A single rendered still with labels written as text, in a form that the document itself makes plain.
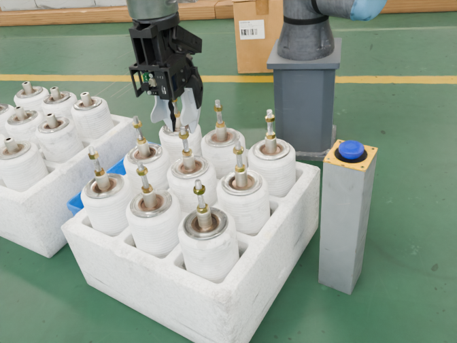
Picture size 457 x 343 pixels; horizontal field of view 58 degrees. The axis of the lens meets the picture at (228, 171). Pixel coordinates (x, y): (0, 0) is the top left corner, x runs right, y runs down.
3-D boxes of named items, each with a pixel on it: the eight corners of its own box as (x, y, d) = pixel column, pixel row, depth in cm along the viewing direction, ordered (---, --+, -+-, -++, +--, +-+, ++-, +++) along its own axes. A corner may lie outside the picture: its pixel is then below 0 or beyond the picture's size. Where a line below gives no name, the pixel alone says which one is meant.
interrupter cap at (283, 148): (297, 154, 81) (297, 151, 80) (263, 166, 79) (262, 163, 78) (278, 137, 87) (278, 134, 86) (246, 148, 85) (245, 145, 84)
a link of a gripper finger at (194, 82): (181, 111, 72) (166, 64, 68) (185, 106, 73) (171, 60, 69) (205, 109, 70) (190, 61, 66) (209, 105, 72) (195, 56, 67)
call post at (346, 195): (330, 259, 90) (337, 140, 72) (361, 271, 87) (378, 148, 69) (317, 282, 86) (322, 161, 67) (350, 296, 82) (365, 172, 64)
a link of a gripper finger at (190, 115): (180, 146, 72) (163, 99, 67) (194, 129, 76) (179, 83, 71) (196, 146, 70) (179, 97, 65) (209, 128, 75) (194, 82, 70)
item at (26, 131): (49, 160, 122) (26, 107, 112) (72, 167, 118) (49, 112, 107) (23, 179, 116) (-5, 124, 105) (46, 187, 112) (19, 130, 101)
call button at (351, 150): (343, 147, 70) (343, 137, 69) (366, 152, 68) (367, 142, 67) (334, 160, 68) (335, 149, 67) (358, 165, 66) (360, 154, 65)
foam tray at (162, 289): (189, 185, 117) (178, 131, 107) (318, 226, 99) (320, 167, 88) (87, 284, 92) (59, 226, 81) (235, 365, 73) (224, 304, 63)
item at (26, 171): (45, 194, 109) (18, 136, 98) (70, 203, 105) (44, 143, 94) (15, 216, 103) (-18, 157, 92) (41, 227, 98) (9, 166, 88)
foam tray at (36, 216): (60, 145, 143) (41, 99, 132) (148, 169, 126) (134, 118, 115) (-43, 216, 117) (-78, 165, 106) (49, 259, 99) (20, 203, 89)
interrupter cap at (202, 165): (181, 155, 85) (181, 152, 84) (215, 160, 82) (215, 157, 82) (164, 177, 79) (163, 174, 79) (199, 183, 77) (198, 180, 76)
